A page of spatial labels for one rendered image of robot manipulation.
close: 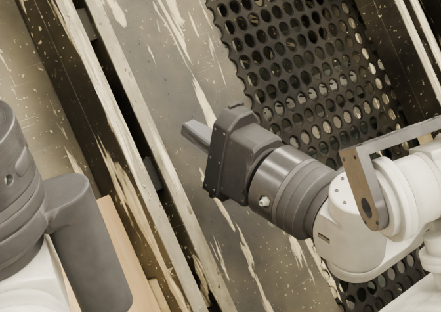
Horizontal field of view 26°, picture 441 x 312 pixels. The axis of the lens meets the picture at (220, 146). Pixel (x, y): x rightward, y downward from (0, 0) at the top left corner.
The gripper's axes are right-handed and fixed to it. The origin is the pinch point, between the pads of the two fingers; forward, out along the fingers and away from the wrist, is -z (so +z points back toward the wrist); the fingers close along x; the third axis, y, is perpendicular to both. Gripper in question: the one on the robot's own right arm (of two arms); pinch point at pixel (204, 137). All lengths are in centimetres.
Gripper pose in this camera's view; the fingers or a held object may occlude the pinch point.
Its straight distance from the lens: 116.1
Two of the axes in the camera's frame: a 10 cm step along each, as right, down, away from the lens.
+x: 1.5, -8.5, -5.1
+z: 7.3, 4.4, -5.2
